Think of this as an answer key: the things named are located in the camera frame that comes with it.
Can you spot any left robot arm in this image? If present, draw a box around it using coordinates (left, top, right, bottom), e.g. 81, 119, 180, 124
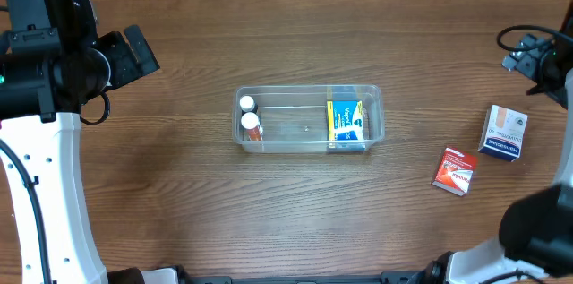
1, 0, 158, 283

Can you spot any white Hansaplast box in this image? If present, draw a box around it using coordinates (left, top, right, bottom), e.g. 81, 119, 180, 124
478, 105, 528, 162

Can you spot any black bottle white cap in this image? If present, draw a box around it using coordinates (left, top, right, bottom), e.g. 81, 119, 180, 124
239, 95, 258, 114

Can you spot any red and white box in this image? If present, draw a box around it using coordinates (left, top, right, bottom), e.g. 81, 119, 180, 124
432, 147, 477, 196

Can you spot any clear plastic container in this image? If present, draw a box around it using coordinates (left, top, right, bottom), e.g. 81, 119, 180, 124
232, 84, 385, 153

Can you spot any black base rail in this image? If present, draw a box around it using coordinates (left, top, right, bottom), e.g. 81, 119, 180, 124
107, 265, 431, 284

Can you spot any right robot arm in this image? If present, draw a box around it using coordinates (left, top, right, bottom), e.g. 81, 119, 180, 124
381, 13, 572, 283

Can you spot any blue VapoDrops box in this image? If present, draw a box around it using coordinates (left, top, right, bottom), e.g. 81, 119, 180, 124
326, 100, 364, 141

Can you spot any orange bottle white cap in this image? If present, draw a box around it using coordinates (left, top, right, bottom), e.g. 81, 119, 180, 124
241, 112, 263, 142

